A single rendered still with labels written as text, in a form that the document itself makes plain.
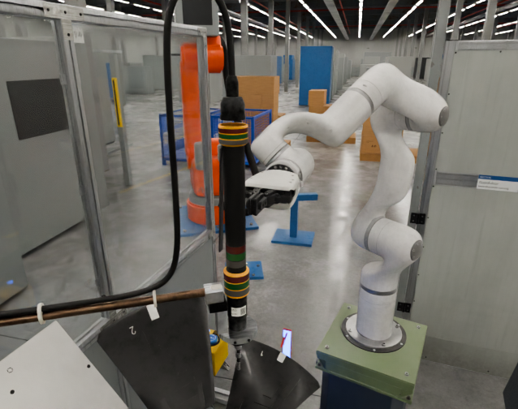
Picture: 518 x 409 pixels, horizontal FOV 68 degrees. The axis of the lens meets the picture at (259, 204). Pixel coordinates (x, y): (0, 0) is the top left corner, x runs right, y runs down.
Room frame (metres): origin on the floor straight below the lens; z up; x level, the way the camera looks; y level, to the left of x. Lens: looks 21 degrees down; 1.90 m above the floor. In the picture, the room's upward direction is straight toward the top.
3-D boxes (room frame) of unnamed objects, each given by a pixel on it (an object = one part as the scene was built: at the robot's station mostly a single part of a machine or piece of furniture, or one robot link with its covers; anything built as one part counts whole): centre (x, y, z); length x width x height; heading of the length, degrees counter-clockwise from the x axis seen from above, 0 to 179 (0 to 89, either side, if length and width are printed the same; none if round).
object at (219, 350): (1.00, 0.19, 1.02); 0.16 x 0.10 x 0.11; 70
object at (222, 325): (0.56, 0.05, 1.50); 0.09 x 0.07 x 0.10; 105
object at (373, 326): (1.11, -0.40, 1.10); 0.19 x 0.19 x 0.18
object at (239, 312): (0.56, 0.04, 1.65); 0.04 x 0.04 x 0.46
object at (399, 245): (1.09, -0.42, 1.31); 0.19 x 0.12 x 0.24; 36
